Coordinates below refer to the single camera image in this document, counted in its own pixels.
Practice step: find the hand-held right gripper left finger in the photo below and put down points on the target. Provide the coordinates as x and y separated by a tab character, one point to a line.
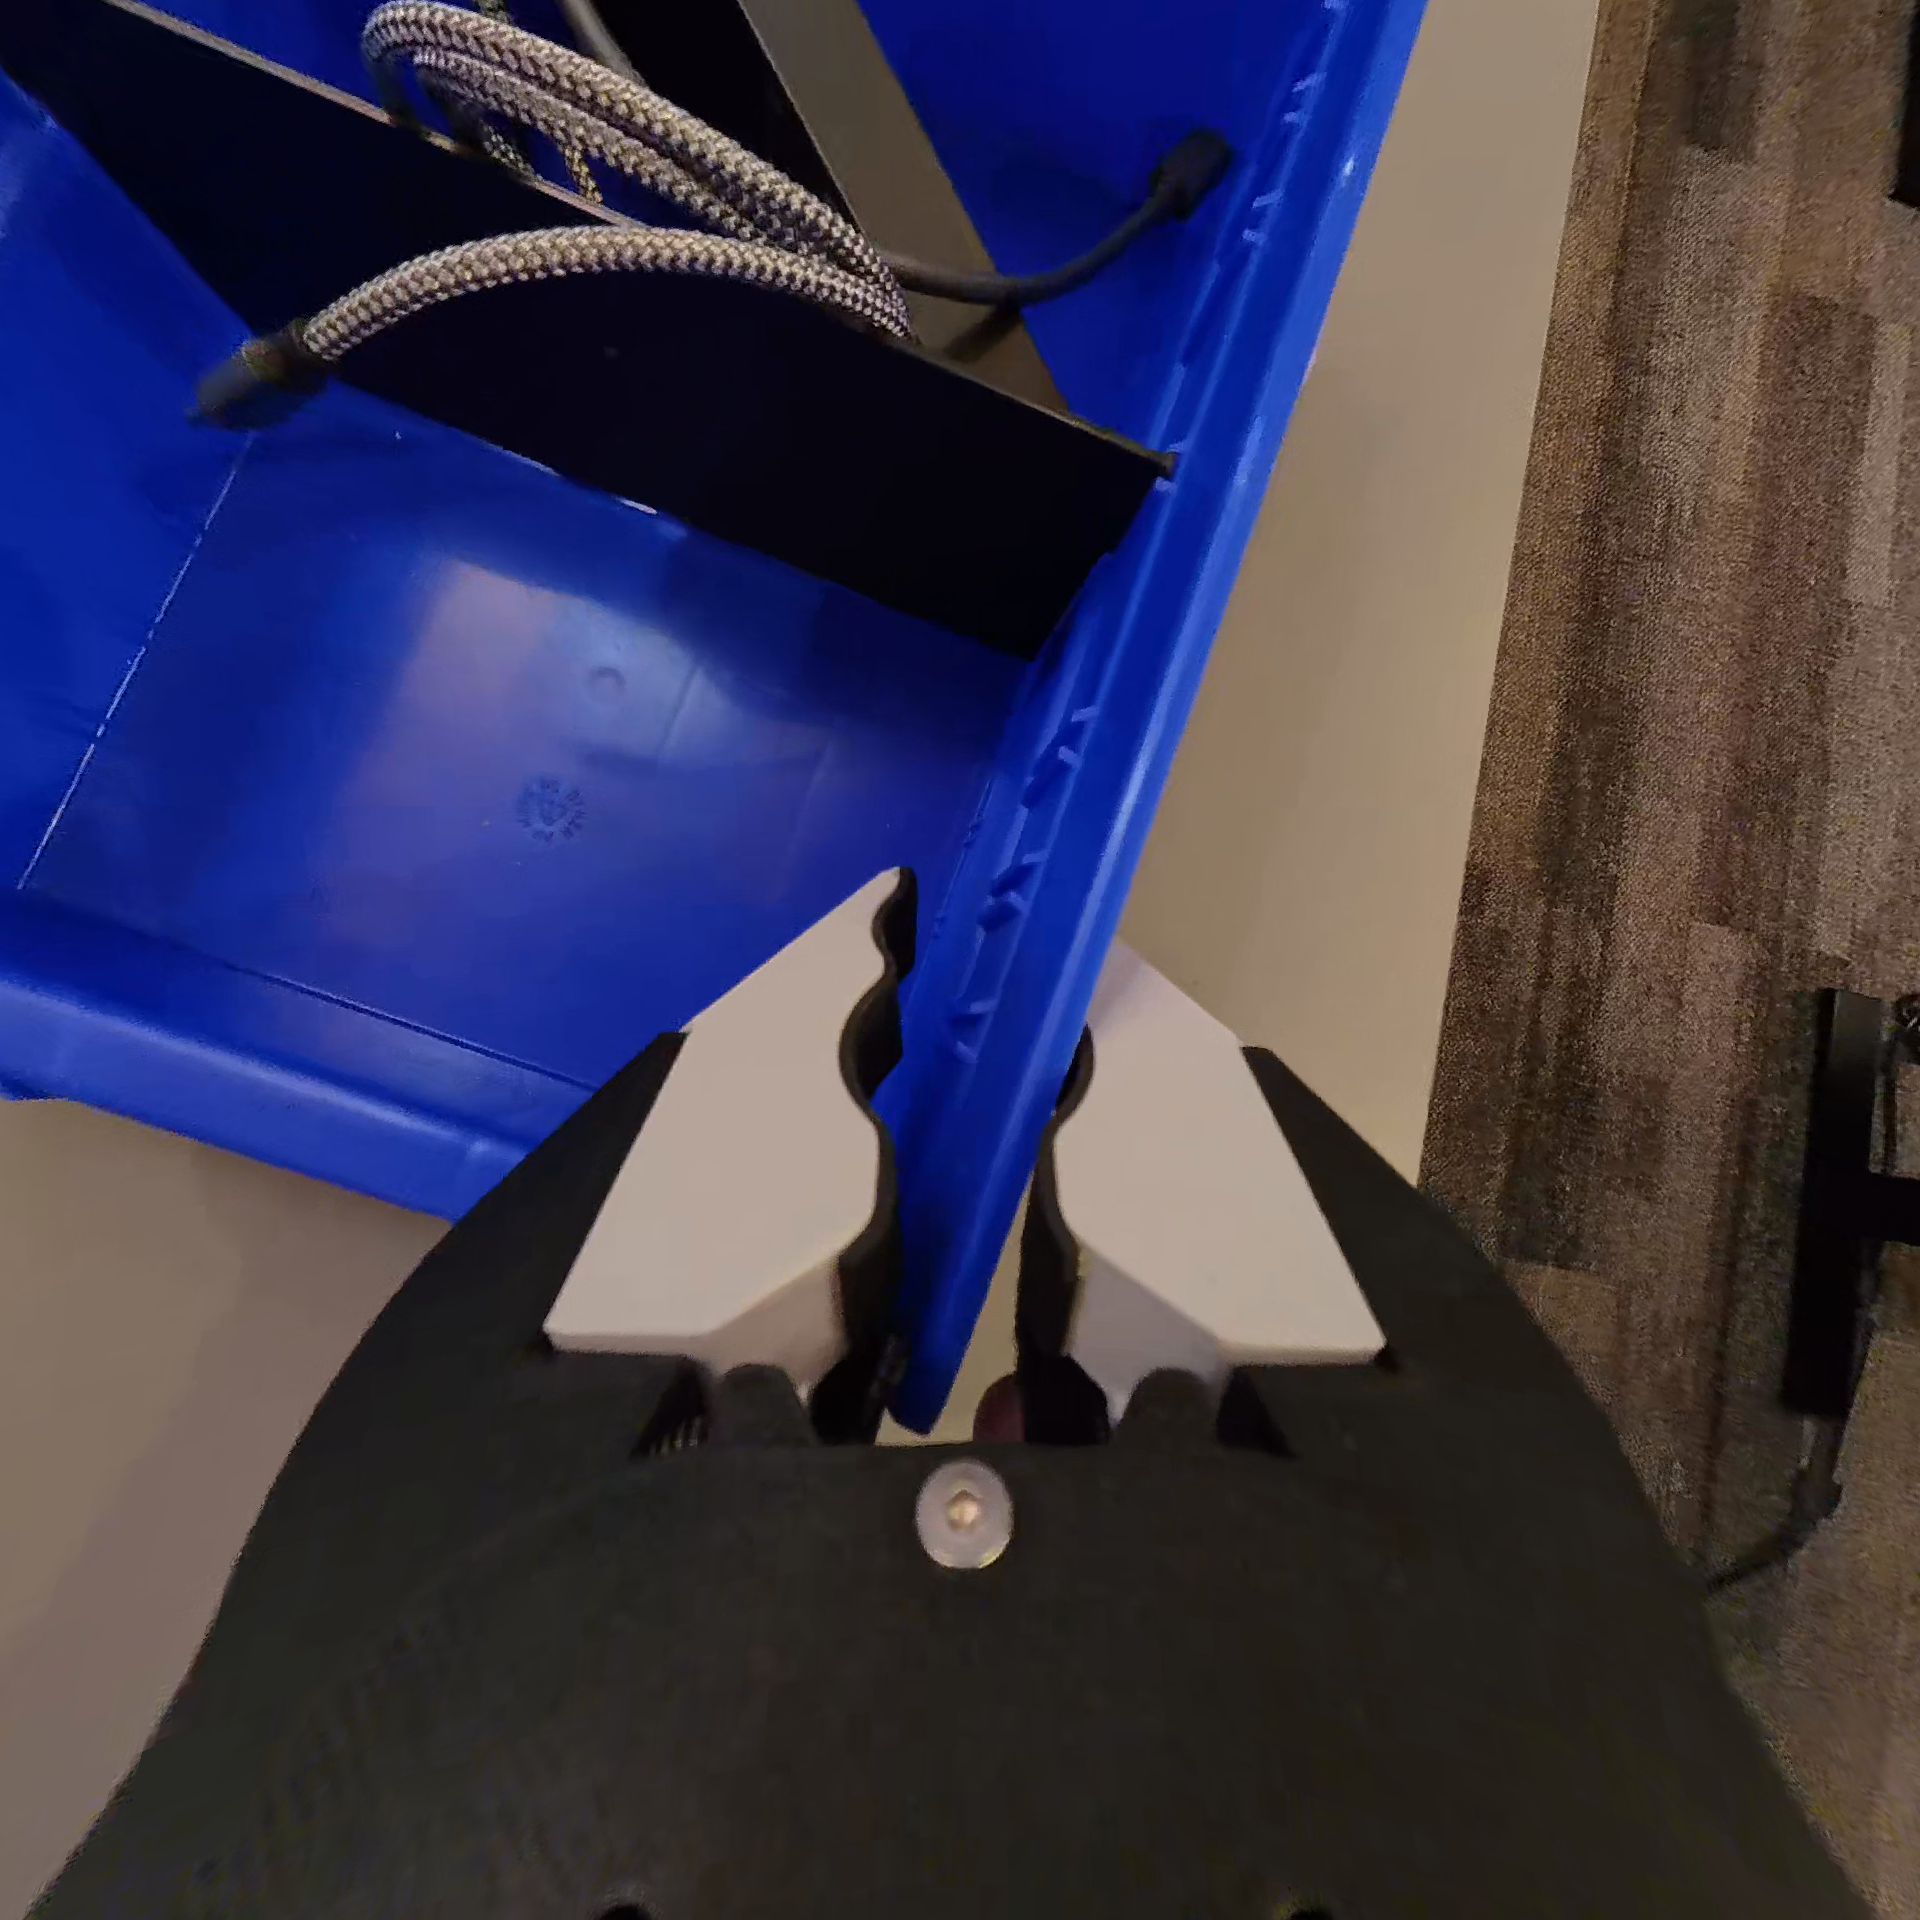
737	1187

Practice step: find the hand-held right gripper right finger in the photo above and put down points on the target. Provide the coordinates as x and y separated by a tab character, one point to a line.
1216	1202

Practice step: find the blue storage bin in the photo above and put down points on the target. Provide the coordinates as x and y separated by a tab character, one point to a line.
451	812

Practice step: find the black bin divider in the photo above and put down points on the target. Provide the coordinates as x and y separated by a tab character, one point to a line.
751	452

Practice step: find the black metal frame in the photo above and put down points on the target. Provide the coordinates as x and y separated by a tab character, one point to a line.
1835	1202

